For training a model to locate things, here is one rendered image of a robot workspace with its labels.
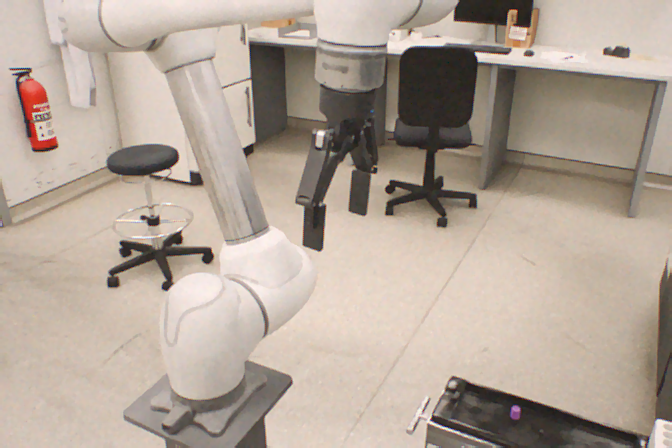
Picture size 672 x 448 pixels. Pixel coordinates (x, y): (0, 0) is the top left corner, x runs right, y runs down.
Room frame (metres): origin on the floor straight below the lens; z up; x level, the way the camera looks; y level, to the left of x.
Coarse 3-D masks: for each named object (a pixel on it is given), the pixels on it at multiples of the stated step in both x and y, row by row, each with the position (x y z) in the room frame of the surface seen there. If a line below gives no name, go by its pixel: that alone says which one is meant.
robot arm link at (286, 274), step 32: (192, 32) 1.14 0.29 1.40; (160, 64) 1.13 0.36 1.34; (192, 64) 1.14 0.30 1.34; (192, 96) 1.12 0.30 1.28; (224, 96) 1.17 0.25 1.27; (192, 128) 1.11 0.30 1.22; (224, 128) 1.12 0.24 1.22; (224, 160) 1.10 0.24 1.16; (224, 192) 1.08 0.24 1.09; (256, 192) 1.12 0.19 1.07; (224, 224) 1.07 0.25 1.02; (256, 224) 1.08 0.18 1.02; (224, 256) 1.05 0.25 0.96; (256, 256) 1.03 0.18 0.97; (288, 256) 1.07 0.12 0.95; (256, 288) 0.99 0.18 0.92; (288, 288) 1.03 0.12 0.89
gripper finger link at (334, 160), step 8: (352, 136) 0.73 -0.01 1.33; (344, 144) 0.72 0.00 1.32; (344, 152) 0.72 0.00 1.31; (328, 160) 0.71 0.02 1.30; (336, 160) 0.71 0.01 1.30; (328, 168) 0.71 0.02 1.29; (336, 168) 0.71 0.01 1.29; (328, 176) 0.70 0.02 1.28; (328, 184) 0.70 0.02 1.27; (320, 192) 0.69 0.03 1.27; (320, 200) 0.68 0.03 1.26
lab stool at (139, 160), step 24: (144, 144) 2.75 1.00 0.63; (120, 168) 2.45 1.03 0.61; (144, 168) 2.45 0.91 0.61; (168, 168) 2.53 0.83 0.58; (120, 216) 2.65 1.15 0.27; (144, 216) 2.64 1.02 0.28; (192, 216) 2.64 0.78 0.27; (168, 240) 2.71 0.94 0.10; (120, 264) 2.47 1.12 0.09; (168, 264) 2.47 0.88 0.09; (168, 288) 2.34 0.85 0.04
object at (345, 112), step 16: (320, 96) 0.74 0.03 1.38; (336, 96) 0.72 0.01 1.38; (352, 96) 0.72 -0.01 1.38; (368, 96) 0.73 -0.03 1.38; (320, 112) 0.74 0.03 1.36; (336, 112) 0.72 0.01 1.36; (352, 112) 0.72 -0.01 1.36; (368, 112) 0.73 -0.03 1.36; (336, 128) 0.72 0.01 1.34; (352, 128) 0.75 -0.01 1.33; (336, 144) 0.72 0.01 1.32; (352, 144) 0.75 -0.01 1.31
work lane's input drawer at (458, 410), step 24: (456, 384) 0.82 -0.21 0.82; (480, 384) 0.82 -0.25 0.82; (456, 408) 0.77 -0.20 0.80; (480, 408) 0.77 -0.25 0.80; (504, 408) 0.77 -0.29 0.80; (528, 408) 0.77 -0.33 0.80; (552, 408) 0.76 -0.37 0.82; (408, 432) 0.77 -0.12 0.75; (432, 432) 0.73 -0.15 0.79; (456, 432) 0.71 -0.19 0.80; (480, 432) 0.70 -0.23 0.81; (504, 432) 0.71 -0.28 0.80; (528, 432) 0.71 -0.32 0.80; (552, 432) 0.71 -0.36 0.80; (576, 432) 0.71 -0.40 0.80; (600, 432) 0.71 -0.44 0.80; (624, 432) 0.70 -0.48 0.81
